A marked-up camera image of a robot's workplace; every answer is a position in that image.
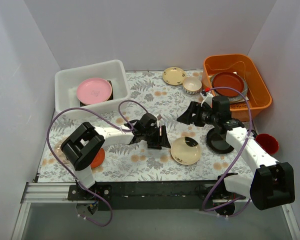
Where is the red black skull mug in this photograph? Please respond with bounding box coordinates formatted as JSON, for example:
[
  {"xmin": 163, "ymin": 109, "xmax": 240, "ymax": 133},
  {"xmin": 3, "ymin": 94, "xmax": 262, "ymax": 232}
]
[{"xmin": 255, "ymin": 133, "xmax": 279, "ymax": 155}]

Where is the cream plate with black mark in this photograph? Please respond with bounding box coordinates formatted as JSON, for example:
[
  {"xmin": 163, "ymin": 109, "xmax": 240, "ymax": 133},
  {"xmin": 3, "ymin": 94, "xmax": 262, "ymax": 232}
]
[{"xmin": 170, "ymin": 137, "xmax": 202, "ymax": 166}]

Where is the red plate in orange bin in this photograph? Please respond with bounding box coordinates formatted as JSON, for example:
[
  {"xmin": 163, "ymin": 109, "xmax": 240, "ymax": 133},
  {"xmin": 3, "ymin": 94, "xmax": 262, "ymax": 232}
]
[{"xmin": 211, "ymin": 72, "xmax": 245, "ymax": 97}]

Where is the floral patterned table mat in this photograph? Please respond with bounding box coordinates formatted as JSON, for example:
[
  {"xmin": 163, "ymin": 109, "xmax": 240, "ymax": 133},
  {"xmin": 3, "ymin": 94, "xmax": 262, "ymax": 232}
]
[{"xmin": 37, "ymin": 69, "xmax": 270, "ymax": 183}]

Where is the orange plastic bin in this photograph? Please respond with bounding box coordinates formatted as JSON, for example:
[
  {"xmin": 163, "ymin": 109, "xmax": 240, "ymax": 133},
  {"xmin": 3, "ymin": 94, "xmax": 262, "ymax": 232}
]
[{"xmin": 202, "ymin": 54, "xmax": 272, "ymax": 122}]

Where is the white plastic bin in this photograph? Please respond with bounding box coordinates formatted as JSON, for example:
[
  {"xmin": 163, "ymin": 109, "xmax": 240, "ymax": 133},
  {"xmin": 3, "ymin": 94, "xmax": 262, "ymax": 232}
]
[{"xmin": 54, "ymin": 59, "xmax": 131, "ymax": 114}]

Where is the grey plate in orange bin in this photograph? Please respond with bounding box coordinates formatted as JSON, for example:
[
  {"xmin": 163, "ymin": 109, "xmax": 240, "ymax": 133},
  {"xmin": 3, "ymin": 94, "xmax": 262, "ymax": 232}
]
[{"xmin": 210, "ymin": 75, "xmax": 248, "ymax": 103}]

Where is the white ceramic bowl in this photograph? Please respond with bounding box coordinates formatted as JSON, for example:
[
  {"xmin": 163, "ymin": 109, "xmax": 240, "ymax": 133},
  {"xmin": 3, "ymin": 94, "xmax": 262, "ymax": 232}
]
[{"xmin": 182, "ymin": 76, "xmax": 202, "ymax": 95}]

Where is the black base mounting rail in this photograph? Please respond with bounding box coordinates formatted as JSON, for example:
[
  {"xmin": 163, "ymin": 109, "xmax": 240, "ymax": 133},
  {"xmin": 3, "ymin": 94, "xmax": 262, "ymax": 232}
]
[{"xmin": 67, "ymin": 179, "xmax": 248, "ymax": 213}]

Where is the small red round plate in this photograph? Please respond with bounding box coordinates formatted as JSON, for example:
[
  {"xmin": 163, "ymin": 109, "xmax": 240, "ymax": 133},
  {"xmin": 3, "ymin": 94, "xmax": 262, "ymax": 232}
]
[{"xmin": 90, "ymin": 148, "xmax": 105, "ymax": 169}]

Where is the small cream floral plate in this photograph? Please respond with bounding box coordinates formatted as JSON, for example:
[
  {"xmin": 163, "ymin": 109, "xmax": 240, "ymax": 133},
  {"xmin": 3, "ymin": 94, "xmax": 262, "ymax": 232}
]
[{"xmin": 162, "ymin": 67, "xmax": 187, "ymax": 86}]

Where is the black round plate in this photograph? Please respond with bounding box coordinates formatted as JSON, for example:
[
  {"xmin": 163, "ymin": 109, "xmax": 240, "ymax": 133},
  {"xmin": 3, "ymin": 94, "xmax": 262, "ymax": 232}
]
[{"xmin": 206, "ymin": 128, "xmax": 234, "ymax": 154}]

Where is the pink round plate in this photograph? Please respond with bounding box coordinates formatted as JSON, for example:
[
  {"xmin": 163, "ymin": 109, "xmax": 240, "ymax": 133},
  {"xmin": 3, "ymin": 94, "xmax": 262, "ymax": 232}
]
[{"xmin": 76, "ymin": 77, "xmax": 113, "ymax": 106}]

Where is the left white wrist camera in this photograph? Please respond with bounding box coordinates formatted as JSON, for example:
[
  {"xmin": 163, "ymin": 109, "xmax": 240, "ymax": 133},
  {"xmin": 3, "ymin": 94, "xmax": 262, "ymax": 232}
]
[{"xmin": 156, "ymin": 114, "xmax": 162, "ymax": 126}]

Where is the clear glass floral plate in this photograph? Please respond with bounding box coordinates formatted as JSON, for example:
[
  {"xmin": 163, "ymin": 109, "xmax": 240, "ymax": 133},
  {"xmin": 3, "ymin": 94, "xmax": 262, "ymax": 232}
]
[{"xmin": 53, "ymin": 140, "xmax": 65, "ymax": 159}]

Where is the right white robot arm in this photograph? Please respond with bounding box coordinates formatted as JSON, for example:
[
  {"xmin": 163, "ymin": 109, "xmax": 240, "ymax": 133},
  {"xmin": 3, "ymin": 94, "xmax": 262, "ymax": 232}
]
[{"xmin": 177, "ymin": 96, "xmax": 295, "ymax": 210}]

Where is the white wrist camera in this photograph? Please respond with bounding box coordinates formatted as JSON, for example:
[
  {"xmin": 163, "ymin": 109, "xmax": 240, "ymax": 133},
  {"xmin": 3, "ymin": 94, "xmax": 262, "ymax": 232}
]
[
  {"xmin": 200, "ymin": 87, "xmax": 214, "ymax": 107},
  {"xmin": 156, "ymin": 114, "xmax": 162, "ymax": 126}
]

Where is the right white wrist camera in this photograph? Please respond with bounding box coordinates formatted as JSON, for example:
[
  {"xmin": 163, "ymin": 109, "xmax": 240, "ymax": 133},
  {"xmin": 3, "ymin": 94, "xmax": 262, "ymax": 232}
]
[{"xmin": 200, "ymin": 87, "xmax": 214, "ymax": 107}]

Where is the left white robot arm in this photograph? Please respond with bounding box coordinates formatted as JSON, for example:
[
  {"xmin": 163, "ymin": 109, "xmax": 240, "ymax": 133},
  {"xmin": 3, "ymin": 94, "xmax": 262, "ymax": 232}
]
[{"xmin": 60, "ymin": 113, "xmax": 171, "ymax": 200}]

